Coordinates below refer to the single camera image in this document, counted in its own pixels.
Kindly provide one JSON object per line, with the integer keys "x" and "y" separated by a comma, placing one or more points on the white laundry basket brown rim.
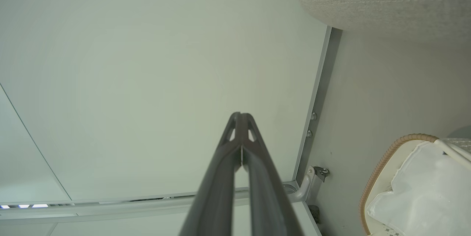
{"x": 381, "y": 182}

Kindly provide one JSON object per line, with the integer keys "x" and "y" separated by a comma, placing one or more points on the metal table bracket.
{"x": 303, "y": 190}

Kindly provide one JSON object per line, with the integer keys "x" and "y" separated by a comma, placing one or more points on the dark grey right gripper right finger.
{"x": 268, "y": 206}

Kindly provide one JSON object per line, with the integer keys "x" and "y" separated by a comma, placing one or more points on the grey fabric sofa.
{"x": 386, "y": 0}

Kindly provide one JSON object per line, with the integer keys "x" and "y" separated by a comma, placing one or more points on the silver rail screw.
{"x": 313, "y": 116}
{"x": 309, "y": 133}

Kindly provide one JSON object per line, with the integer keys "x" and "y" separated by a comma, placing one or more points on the white basket liner cloth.
{"x": 430, "y": 192}

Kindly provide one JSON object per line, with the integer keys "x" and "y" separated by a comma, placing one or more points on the small black caster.
{"x": 322, "y": 172}

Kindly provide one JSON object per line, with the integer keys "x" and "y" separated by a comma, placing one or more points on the grey partition rail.
{"x": 110, "y": 208}
{"x": 320, "y": 92}

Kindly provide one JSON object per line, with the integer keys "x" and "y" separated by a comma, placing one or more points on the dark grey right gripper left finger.
{"x": 213, "y": 199}

